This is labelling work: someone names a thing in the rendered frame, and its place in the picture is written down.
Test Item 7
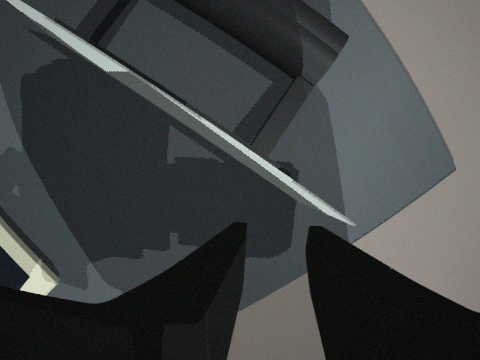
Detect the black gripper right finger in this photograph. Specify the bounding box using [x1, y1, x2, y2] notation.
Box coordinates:
[305, 225, 480, 360]

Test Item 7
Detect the cream square tile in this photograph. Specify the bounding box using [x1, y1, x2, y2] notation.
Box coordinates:
[0, 216, 60, 296]

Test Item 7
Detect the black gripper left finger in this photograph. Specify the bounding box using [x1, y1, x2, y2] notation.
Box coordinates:
[0, 223, 247, 360]

